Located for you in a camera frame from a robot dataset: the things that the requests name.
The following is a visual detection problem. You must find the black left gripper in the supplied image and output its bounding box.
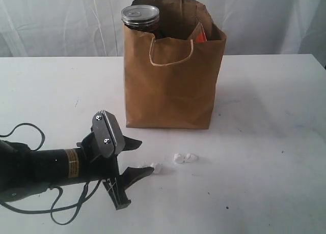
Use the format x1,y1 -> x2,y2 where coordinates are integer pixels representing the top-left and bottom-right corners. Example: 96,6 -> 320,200
77,128 -> 154,210

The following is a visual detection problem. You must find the brown pouch with orange label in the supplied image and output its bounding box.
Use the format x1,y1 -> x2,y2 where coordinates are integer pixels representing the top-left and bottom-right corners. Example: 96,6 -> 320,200
188,21 -> 207,43

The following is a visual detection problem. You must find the dark can with pull-tab lid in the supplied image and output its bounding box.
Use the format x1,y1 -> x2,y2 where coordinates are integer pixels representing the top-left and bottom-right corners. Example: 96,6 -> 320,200
121,5 -> 163,39

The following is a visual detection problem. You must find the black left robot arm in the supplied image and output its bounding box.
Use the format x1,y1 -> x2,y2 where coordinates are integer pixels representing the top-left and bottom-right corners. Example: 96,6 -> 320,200
1,132 -> 154,214

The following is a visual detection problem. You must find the brown paper shopping bag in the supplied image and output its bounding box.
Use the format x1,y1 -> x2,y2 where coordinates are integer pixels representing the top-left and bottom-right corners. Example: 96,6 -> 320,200
124,0 -> 227,129

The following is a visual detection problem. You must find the white backdrop curtain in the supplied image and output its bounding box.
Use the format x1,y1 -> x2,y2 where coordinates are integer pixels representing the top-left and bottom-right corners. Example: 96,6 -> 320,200
1,0 -> 325,64

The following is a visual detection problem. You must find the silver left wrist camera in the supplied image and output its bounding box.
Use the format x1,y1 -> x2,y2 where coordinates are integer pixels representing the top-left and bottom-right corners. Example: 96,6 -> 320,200
92,110 -> 125,158

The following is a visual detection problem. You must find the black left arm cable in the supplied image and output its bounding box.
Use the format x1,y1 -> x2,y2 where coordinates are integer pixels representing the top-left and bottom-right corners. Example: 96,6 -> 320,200
0,123 -> 102,225

